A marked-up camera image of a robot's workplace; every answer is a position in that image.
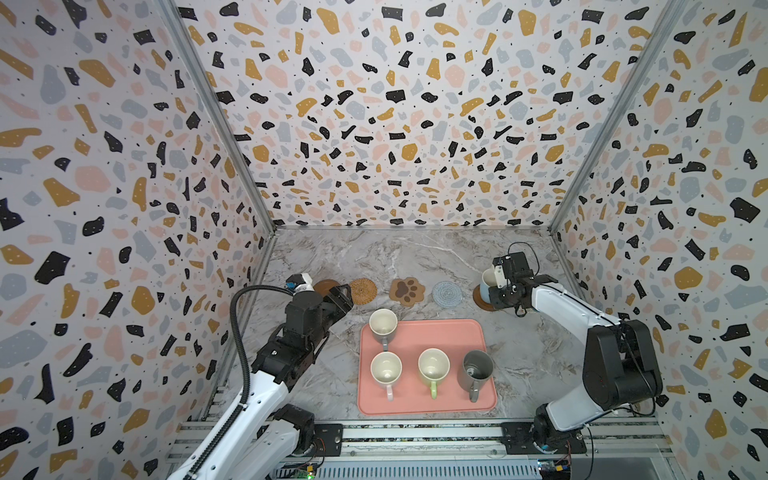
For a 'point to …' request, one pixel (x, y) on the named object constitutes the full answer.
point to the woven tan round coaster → (363, 291)
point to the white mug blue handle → (488, 280)
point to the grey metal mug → (477, 366)
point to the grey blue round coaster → (447, 294)
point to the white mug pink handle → (386, 367)
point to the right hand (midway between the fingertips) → (496, 290)
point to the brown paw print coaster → (408, 291)
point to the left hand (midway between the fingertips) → (343, 287)
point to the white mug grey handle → (382, 324)
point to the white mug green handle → (433, 366)
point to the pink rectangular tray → (411, 398)
